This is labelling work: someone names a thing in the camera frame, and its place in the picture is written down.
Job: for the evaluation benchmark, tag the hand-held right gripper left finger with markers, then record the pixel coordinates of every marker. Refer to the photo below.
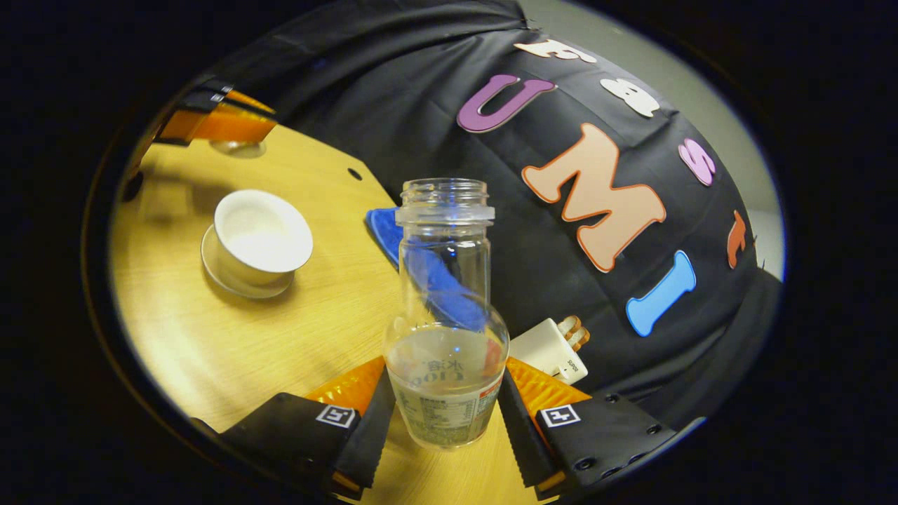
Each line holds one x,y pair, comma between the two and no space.
368,428

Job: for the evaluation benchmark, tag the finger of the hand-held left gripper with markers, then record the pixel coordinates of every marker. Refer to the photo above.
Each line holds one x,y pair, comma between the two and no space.
224,126
242,102

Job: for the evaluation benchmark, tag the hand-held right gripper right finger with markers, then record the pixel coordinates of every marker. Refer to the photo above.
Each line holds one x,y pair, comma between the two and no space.
523,435

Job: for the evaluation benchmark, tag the white toaster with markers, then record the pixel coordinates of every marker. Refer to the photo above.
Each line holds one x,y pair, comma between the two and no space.
544,347

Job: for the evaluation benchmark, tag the toast slice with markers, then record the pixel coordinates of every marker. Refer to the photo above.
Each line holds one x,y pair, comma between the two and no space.
570,325
579,338

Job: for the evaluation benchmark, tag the black backdrop cloth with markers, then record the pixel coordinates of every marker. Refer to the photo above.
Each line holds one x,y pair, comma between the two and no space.
421,105

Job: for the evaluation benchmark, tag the blue folded towel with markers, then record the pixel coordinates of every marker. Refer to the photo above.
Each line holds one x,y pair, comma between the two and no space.
382,235

